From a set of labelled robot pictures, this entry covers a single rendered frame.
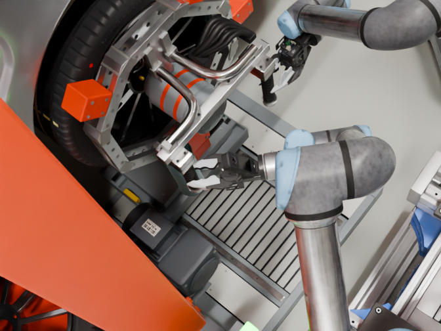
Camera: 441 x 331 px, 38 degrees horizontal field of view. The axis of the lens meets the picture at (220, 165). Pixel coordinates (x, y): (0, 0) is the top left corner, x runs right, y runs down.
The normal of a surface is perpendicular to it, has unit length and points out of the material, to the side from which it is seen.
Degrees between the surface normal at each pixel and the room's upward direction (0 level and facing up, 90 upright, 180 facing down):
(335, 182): 42
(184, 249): 0
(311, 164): 2
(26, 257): 90
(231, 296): 0
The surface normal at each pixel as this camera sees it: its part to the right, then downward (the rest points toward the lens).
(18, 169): 0.76, 0.55
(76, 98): -0.54, 0.24
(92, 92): 0.36, -0.80
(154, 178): -0.14, -0.40
